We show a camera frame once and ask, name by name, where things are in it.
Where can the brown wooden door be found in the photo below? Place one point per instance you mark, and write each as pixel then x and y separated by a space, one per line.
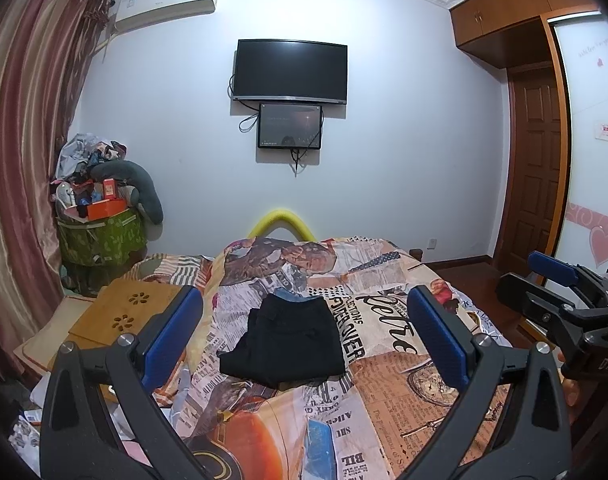
pixel 536 175

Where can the newspaper print blanket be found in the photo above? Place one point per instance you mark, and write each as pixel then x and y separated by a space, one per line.
pixel 384 410

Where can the small wall monitor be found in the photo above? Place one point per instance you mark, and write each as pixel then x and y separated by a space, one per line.
pixel 290 125

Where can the yellow foam tube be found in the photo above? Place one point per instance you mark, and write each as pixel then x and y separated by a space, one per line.
pixel 279 217

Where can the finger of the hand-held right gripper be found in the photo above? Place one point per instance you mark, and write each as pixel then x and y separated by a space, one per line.
pixel 551 265
pixel 534 297

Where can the black wall television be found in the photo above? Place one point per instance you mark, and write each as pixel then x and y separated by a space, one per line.
pixel 290 70

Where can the wooden overhead cabinet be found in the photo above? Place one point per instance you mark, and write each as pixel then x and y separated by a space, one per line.
pixel 504 15

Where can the green fabric storage box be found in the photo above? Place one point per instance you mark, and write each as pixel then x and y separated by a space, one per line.
pixel 103 240

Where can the white air conditioner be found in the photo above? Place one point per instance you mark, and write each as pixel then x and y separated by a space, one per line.
pixel 168 5

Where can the wooden bed post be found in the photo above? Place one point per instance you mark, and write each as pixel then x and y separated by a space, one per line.
pixel 416 253

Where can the blue denim jeans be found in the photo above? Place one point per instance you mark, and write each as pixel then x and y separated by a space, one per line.
pixel 296 295

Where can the pile of clothes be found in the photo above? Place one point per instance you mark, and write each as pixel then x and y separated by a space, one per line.
pixel 88 157

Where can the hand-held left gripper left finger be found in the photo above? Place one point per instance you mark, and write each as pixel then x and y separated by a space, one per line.
pixel 176 330

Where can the flat orange box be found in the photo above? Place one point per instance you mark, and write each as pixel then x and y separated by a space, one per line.
pixel 106 208

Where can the small upright orange box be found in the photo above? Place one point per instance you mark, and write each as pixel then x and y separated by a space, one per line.
pixel 109 190

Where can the striped pink curtain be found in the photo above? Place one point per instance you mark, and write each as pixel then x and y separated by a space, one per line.
pixel 23 160

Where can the wooden lap table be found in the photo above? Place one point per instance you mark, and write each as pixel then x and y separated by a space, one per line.
pixel 118 305

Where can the black pants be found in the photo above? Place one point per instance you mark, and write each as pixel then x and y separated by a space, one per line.
pixel 289 345

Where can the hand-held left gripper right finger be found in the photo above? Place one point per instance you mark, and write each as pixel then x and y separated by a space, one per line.
pixel 436 340

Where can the red and white sticker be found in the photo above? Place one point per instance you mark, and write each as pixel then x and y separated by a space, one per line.
pixel 607 131

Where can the grey neck pillow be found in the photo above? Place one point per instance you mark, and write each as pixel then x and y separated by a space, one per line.
pixel 143 190

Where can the white wall socket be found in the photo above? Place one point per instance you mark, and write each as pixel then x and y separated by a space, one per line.
pixel 431 244

